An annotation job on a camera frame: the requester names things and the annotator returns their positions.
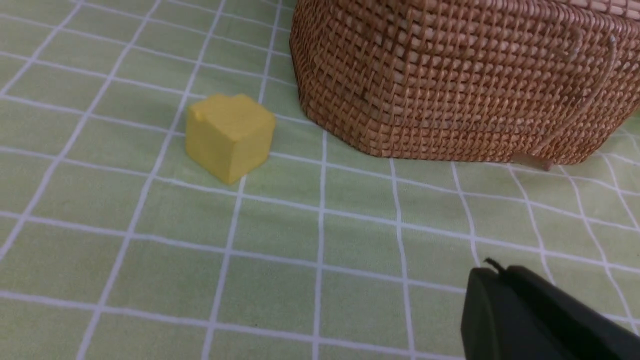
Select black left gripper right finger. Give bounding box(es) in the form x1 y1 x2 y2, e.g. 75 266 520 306
505 265 640 360

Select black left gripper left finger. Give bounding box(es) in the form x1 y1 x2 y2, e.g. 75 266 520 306
461 258 577 360

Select woven wicker basket green lining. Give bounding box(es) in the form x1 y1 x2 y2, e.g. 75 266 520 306
289 0 640 170

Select green checkered tablecloth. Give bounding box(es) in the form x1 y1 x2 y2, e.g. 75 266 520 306
0 0 640 360

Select yellow foam cube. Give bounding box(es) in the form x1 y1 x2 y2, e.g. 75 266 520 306
185 93 277 185

